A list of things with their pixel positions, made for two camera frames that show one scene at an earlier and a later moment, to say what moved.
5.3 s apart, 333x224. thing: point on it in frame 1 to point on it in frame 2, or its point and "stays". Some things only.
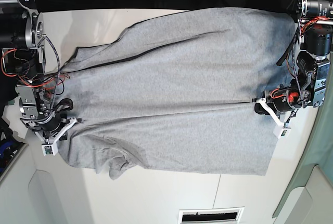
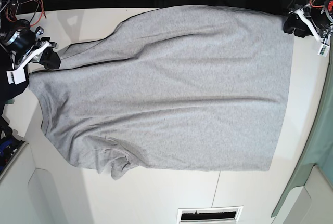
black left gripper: [49, 123] to [16, 59]
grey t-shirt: [178, 92] stays
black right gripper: [282, 99] to [294, 24]
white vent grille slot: [210, 215] stays
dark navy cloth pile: [8, 92] stays
